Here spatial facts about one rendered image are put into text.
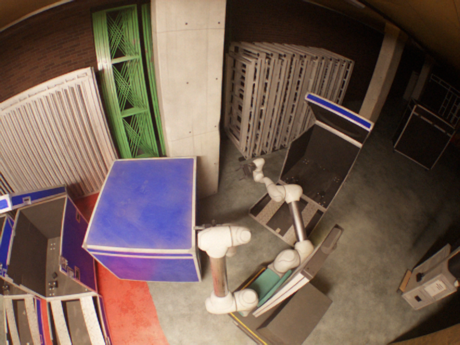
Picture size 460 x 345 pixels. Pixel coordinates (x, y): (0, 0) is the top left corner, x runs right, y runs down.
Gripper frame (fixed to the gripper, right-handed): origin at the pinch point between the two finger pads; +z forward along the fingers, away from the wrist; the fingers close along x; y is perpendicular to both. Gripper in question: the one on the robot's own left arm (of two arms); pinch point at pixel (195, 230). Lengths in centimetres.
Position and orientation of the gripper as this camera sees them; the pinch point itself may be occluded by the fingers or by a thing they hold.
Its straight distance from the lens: 182.1
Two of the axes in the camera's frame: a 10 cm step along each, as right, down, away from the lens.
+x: -0.6, 7.2, 7.0
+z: -9.9, 0.3, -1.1
